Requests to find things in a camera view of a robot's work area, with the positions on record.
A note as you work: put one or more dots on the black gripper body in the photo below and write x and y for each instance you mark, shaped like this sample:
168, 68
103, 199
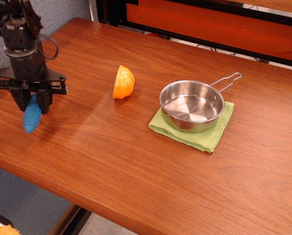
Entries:
28, 71

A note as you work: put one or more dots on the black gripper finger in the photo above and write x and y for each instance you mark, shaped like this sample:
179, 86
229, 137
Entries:
21, 96
44, 98

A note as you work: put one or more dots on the blue handled metal spoon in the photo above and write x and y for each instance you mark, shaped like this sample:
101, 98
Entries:
32, 115

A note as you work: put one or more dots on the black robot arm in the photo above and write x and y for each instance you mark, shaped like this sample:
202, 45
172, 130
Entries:
20, 26

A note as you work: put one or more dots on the orange plastic half fruit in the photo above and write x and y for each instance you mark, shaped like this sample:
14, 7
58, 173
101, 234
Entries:
124, 83

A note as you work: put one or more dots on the orange object at floor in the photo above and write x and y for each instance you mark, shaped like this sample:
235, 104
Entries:
8, 230

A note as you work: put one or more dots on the small steel saucepan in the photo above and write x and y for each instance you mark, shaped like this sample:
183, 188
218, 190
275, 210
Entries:
192, 106

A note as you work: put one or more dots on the green folded cloth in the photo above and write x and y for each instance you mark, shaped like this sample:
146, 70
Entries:
204, 141

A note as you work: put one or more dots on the orange panel black frame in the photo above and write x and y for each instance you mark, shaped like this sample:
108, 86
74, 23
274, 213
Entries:
255, 28

